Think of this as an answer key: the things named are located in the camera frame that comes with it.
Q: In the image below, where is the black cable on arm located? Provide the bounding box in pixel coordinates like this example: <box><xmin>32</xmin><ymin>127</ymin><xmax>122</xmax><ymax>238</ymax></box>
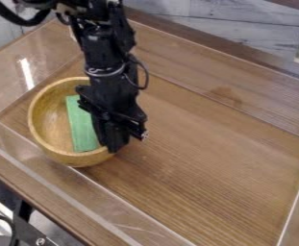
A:
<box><xmin>122</xmin><ymin>53</ymin><xmax>150</xmax><ymax>91</ymax></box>

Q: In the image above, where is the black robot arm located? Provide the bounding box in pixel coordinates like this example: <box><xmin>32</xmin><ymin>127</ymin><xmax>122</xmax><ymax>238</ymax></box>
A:
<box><xmin>0</xmin><ymin>0</ymin><xmax>150</xmax><ymax>153</ymax></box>

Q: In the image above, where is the green rectangular block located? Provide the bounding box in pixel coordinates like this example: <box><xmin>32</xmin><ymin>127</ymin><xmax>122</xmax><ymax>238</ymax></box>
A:
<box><xmin>66</xmin><ymin>95</ymin><xmax>99</xmax><ymax>153</ymax></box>

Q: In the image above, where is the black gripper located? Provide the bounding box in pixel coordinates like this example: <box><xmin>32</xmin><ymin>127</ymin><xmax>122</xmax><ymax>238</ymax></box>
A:
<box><xmin>76</xmin><ymin>68</ymin><xmax>148</xmax><ymax>152</ymax></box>

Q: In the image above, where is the clear acrylic tray wall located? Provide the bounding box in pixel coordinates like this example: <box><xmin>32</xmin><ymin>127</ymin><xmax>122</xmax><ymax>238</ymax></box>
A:
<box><xmin>0</xmin><ymin>12</ymin><xmax>299</xmax><ymax>246</ymax></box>

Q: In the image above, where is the brown wooden bowl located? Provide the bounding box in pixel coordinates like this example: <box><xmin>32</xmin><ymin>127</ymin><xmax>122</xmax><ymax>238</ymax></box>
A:
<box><xmin>27</xmin><ymin>77</ymin><xmax>114</xmax><ymax>167</ymax></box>

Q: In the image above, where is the black floor cable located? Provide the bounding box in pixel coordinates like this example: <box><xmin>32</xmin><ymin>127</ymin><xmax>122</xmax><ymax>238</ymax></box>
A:
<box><xmin>0</xmin><ymin>213</ymin><xmax>20</xmax><ymax>246</ymax></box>

